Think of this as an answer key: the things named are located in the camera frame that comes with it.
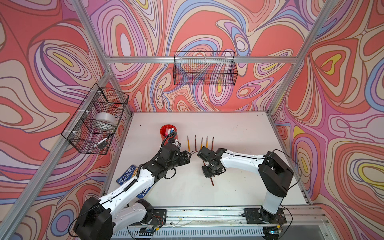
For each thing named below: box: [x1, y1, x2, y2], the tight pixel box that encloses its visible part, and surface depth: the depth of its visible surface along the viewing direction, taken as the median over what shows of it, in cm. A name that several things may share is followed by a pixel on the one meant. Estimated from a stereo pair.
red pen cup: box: [160, 124, 179, 144], surface depth 95 cm
